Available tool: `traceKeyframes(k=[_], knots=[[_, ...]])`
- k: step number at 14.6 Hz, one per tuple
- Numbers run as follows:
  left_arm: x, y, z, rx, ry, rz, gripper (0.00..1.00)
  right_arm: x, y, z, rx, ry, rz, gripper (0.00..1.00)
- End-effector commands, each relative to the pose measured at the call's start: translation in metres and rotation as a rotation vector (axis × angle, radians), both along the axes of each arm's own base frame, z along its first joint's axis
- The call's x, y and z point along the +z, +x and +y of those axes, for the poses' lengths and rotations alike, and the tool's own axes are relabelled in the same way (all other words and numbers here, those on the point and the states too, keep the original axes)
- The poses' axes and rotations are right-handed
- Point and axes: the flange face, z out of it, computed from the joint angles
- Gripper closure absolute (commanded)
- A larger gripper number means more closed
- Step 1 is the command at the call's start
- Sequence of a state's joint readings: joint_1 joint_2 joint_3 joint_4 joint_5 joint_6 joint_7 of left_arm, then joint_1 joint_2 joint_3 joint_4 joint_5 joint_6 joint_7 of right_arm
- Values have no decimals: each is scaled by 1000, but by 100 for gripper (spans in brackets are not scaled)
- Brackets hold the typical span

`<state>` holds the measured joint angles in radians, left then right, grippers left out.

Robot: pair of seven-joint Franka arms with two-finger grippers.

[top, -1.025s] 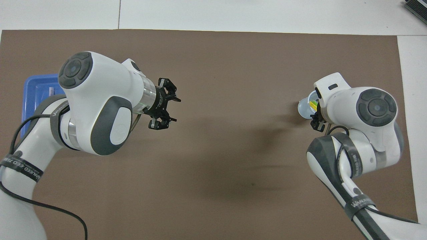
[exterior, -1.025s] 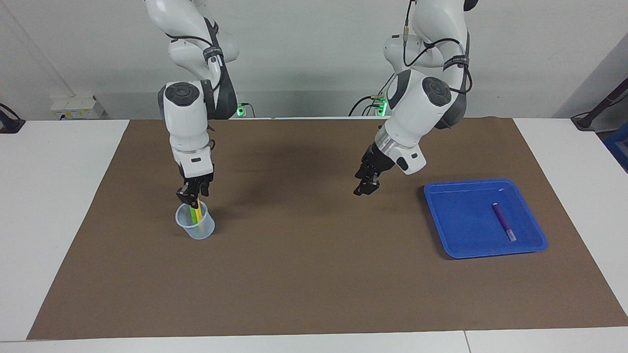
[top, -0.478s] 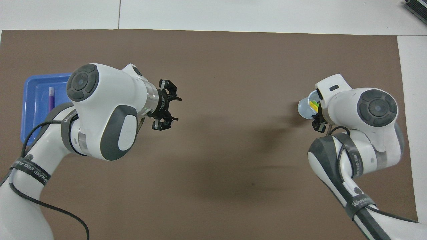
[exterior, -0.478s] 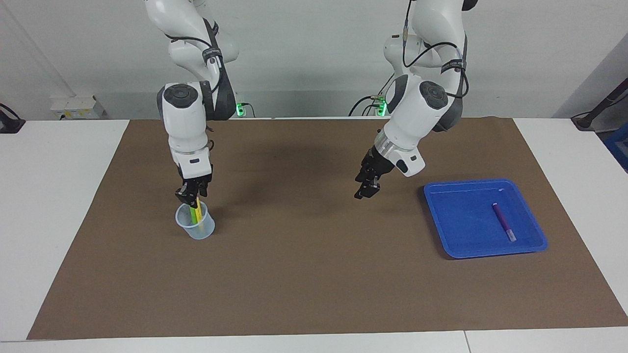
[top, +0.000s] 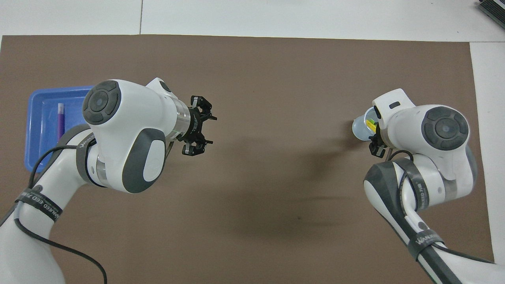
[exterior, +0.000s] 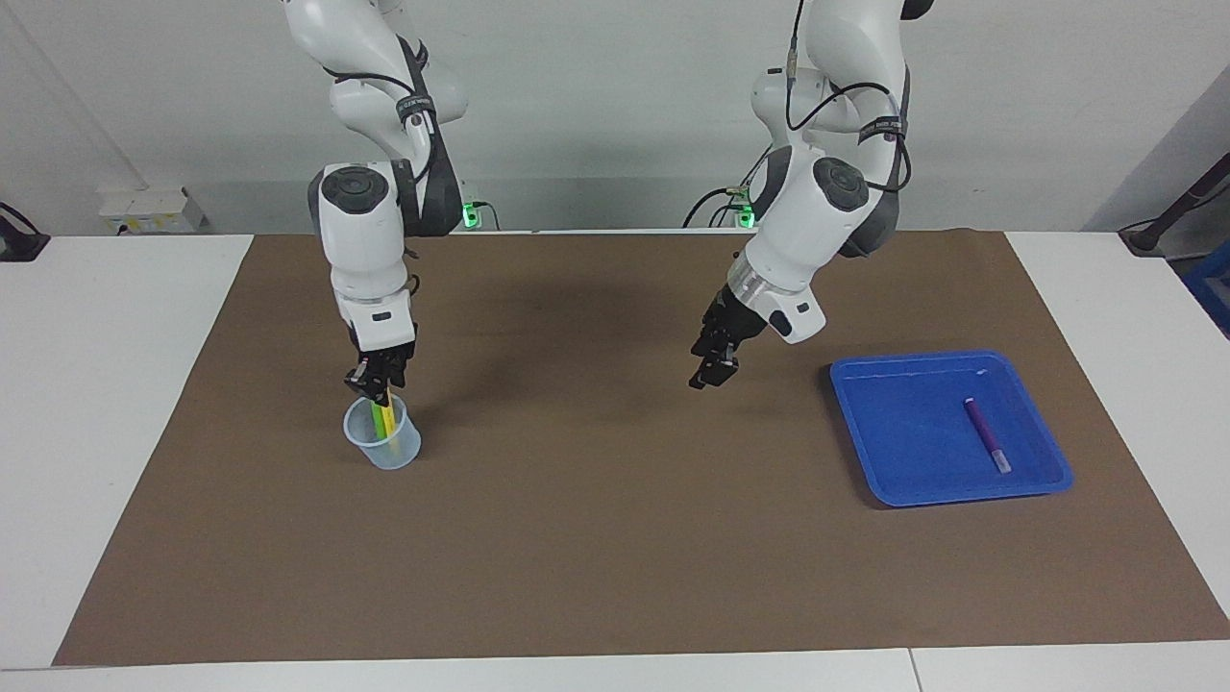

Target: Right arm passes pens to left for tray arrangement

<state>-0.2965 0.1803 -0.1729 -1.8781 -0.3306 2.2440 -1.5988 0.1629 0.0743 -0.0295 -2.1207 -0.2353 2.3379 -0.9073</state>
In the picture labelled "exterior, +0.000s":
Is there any purple pen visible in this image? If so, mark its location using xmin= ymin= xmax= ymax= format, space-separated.
xmin=964 ymin=397 xmax=1014 ymax=476

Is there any blue plastic tray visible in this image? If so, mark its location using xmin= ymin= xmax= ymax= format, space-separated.
xmin=829 ymin=350 xmax=1075 ymax=508

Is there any clear plastic cup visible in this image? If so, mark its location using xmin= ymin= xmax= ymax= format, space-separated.
xmin=343 ymin=394 xmax=422 ymax=471

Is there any brown table mat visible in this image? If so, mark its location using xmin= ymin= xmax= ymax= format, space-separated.
xmin=53 ymin=229 xmax=1230 ymax=667

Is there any white power strip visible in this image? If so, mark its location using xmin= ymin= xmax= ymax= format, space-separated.
xmin=99 ymin=187 xmax=206 ymax=235

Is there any black table clamp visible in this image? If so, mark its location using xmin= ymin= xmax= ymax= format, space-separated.
xmin=0 ymin=202 xmax=51 ymax=262

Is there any black stand with pole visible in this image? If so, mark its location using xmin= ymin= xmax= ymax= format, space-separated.
xmin=1119 ymin=152 xmax=1230 ymax=258

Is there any blue crate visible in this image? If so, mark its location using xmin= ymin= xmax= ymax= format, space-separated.
xmin=1180 ymin=252 xmax=1230 ymax=339

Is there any black base cable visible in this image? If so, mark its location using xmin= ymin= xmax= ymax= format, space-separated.
xmin=682 ymin=144 xmax=772 ymax=230

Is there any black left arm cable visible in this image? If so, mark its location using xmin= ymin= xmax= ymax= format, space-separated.
xmin=784 ymin=0 xmax=911 ymax=195

